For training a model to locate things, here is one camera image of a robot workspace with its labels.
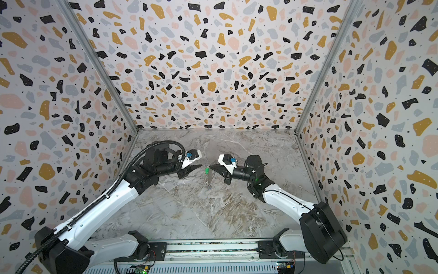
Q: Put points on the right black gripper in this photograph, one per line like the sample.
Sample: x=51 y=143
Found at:
x=227 y=173

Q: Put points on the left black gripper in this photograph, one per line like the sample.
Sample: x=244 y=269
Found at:
x=183 y=169

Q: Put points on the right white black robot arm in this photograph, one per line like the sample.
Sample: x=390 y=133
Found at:
x=321 y=235

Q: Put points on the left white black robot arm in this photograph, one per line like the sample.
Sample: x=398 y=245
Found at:
x=68 y=249

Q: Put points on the right electronics board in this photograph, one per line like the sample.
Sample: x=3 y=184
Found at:
x=286 y=267

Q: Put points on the electronics board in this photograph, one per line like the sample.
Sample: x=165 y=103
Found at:
x=286 y=267
x=142 y=268

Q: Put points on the left electronics board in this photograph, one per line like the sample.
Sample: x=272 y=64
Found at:
x=142 y=268

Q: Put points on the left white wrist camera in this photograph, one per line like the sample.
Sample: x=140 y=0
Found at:
x=186 y=160

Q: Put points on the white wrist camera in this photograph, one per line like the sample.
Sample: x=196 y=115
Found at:
x=228 y=161
x=186 y=160

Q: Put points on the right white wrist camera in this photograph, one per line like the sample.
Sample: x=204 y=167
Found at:
x=228 y=161

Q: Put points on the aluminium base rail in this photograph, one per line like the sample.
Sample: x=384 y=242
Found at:
x=229 y=256

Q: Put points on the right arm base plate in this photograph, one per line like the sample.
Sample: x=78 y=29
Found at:
x=272 y=249

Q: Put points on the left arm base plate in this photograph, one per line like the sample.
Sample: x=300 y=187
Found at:
x=151 y=252

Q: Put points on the left aluminium corner post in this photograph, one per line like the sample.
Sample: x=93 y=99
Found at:
x=75 y=25

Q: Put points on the aluminium corner post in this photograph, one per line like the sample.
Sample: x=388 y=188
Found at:
x=75 y=25
x=330 y=59

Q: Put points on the right aluminium corner post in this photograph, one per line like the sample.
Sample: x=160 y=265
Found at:
x=330 y=59

